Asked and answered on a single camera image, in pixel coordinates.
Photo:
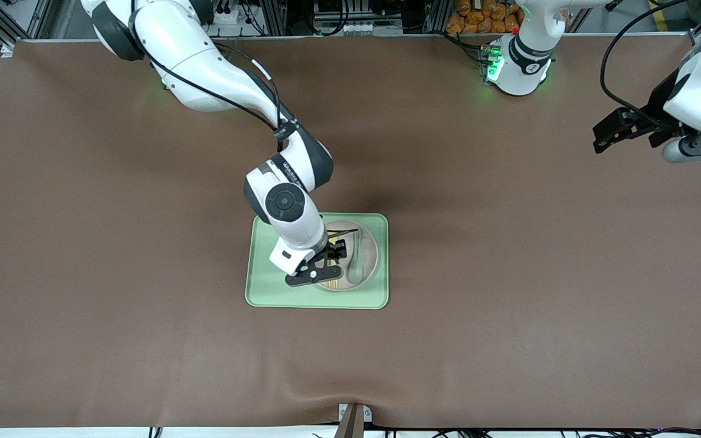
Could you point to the aluminium frame post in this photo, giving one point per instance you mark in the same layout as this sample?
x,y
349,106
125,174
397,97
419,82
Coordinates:
x,y
274,15
439,15

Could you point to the brown table mat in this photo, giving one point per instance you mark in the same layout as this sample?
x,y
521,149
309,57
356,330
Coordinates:
x,y
509,274

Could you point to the pale green spoon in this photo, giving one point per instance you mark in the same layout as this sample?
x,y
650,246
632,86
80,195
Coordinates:
x,y
355,274

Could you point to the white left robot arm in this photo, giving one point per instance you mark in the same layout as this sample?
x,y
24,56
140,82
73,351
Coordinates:
x,y
521,61

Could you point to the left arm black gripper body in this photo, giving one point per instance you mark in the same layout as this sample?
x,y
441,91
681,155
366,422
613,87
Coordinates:
x,y
656,108

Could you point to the light green rectangular tray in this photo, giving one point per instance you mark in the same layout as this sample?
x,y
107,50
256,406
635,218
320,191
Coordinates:
x,y
265,292

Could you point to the white connector strip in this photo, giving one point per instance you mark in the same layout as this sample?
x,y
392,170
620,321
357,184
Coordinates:
x,y
356,28

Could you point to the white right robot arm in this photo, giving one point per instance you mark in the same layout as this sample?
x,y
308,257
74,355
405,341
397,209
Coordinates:
x,y
204,67

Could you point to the white power strip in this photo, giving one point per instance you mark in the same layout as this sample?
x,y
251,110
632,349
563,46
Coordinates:
x,y
229,18

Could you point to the round beige plate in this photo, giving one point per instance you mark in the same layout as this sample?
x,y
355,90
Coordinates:
x,y
370,243

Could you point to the orange packaged snacks pile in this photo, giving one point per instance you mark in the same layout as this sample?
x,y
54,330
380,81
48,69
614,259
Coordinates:
x,y
472,18

